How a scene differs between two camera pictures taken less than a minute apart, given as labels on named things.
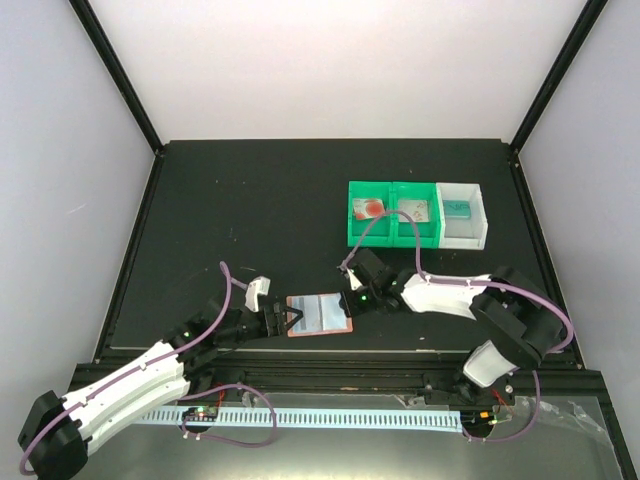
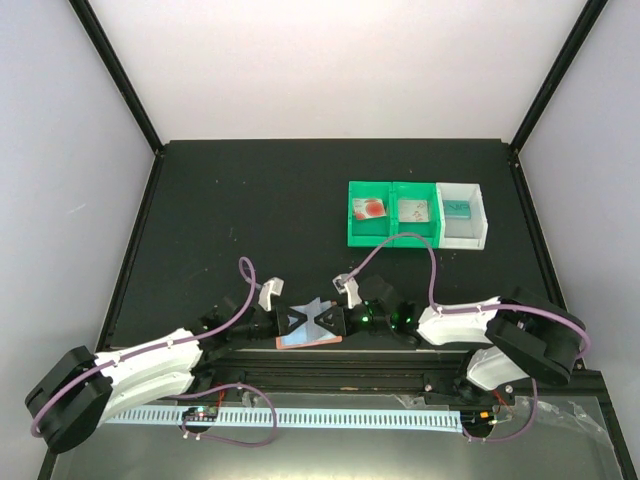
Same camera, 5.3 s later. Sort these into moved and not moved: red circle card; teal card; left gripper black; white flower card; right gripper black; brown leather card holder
Moved: right gripper black; brown leather card holder
Not moved: teal card; white flower card; left gripper black; red circle card
